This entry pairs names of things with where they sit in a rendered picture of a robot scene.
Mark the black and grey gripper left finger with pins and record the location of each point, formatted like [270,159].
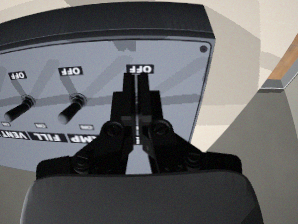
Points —
[115,141]

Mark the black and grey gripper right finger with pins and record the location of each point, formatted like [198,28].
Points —
[171,152]

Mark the light grey switch panel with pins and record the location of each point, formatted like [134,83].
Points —
[77,56]

